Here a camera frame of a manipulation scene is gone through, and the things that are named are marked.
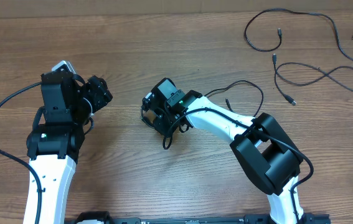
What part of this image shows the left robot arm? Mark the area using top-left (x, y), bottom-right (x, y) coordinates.
top-left (23, 70), bottom-right (113, 223)

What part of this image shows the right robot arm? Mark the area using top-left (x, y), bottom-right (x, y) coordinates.
top-left (141, 78), bottom-right (303, 223)

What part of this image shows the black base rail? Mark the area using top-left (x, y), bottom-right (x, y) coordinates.
top-left (65, 210), bottom-right (331, 224)

